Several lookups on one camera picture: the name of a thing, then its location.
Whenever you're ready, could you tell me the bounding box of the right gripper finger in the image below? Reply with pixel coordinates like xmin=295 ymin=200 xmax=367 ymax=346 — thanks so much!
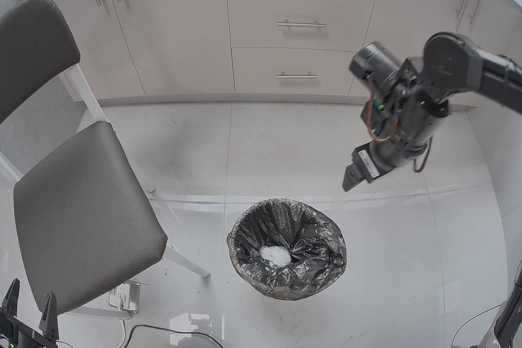
xmin=342 ymin=165 xmax=364 ymax=193

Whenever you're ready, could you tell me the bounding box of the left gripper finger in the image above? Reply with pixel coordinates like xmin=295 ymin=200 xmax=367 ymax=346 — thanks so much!
xmin=1 ymin=278 xmax=20 ymax=319
xmin=39 ymin=291 xmax=60 ymax=344

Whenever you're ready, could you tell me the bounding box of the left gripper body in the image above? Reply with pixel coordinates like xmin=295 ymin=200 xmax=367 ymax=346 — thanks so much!
xmin=0 ymin=313 xmax=62 ymax=348

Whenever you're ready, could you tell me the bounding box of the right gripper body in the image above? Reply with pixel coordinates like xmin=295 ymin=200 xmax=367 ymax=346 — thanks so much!
xmin=351 ymin=91 xmax=452 ymax=185

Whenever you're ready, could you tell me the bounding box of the white paper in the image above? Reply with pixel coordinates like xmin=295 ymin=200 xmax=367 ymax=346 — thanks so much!
xmin=259 ymin=245 xmax=291 ymax=268

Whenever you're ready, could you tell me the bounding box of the grey padded white-framed chair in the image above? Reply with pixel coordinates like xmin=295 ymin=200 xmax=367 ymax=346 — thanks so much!
xmin=0 ymin=0 xmax=211 ymax=317

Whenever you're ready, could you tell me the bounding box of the black cable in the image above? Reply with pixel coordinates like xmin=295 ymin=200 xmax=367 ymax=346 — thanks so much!
xmin=454 ymin=303 xmax=509 ymax=348
xmin=128 ymin=323 xmax=224 ymax=348

